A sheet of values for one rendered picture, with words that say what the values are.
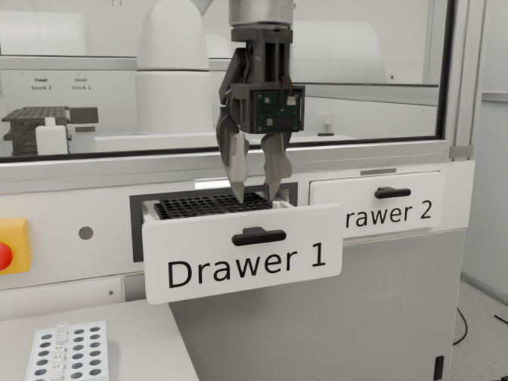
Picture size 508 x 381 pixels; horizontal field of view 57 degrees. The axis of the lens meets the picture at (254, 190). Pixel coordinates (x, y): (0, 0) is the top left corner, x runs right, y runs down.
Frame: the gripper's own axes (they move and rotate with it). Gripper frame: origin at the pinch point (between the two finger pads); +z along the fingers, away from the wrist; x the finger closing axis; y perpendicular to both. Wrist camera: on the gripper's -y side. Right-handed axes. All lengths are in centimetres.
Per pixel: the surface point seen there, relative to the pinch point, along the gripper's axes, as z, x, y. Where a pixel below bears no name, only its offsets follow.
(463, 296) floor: 100, 159, -115
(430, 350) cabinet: 45, 48, -16
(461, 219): 15, 53, -17
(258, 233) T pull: 5.2, -0.2, 2.5
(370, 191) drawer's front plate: 6.5, 28.9, -15.3
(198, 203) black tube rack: 6.9, -3.0, -19.4
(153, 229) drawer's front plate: 4.2, -13.2, -1.0
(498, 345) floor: 99, 139, -73
